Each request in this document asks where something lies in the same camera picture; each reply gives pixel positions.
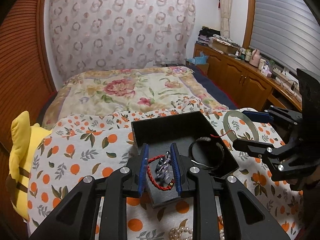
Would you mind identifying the pearl necklace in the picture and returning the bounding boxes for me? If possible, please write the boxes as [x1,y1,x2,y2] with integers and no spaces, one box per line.
[168,215,225,240]

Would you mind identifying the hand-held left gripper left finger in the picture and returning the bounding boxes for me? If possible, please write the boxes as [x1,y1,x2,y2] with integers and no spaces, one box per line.
[29,144,150,240]

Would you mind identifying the grey window blind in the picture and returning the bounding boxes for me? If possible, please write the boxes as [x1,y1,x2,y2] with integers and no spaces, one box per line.
[249,0,320,77]

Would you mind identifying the black jewelry box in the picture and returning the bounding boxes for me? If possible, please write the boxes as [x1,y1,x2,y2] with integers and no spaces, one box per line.
[131,110,240,209]

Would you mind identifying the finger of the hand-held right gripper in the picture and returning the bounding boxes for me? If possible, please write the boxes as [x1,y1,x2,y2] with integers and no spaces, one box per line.
[232,138,292,167]
[241,106,304,128]

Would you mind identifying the pink kettle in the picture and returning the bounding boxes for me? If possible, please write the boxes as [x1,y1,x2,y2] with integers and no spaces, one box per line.
[249,49,261,67]

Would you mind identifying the cardboard box with papers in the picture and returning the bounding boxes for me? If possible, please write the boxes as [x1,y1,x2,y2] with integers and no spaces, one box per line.
[209,36,242,55]

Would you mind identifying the black bangle with silver trim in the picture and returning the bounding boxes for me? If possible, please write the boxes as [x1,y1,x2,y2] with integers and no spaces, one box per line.
[188,136,226,172]

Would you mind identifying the floral quilt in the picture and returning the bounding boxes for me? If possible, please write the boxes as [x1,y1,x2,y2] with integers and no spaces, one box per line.
[41,66,229,130]

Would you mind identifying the yellow plush toy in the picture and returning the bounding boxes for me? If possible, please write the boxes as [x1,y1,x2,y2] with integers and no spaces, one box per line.
[5,110,53,224]

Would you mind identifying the white window curtain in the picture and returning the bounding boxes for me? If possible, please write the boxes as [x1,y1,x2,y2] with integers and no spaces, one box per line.
[217,0,232,38]

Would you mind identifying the orange fruit print blanket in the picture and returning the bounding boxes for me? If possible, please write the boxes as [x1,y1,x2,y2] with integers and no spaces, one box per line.
[26,100,308,240]

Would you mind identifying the sheer curtain with circles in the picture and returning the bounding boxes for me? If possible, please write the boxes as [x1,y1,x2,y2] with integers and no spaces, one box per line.
[46,0,197,82]

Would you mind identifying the pale jade bangle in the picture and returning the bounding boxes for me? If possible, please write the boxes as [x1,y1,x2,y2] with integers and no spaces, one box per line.
[210,110,255,143]

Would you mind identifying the red braided cord bracelet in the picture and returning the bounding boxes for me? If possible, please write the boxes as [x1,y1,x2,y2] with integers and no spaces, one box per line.
[147,155,175,189]

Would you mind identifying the white power strip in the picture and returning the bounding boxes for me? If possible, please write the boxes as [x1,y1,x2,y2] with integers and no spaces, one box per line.
[271,67,288,80]

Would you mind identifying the stack of folded clothes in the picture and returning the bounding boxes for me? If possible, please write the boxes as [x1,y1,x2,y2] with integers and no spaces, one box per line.
[197,26,221,47]

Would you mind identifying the wooden cabinet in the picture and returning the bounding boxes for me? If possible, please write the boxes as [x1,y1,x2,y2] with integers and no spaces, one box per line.
[194,42,303,120]

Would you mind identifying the ribbed wooden panel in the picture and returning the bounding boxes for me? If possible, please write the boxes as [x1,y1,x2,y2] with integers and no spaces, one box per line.
[0,0,58,153]

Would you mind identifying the blue plastic bag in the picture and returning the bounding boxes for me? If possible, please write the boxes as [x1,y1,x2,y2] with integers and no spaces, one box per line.
[187,51,209,66]

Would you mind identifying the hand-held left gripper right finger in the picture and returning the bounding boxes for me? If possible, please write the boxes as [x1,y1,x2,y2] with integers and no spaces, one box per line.
[170,142,292,240]

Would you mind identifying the dark blue bed sheet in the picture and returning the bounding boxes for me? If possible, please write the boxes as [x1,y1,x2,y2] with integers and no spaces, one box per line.
[186,66,241,111]

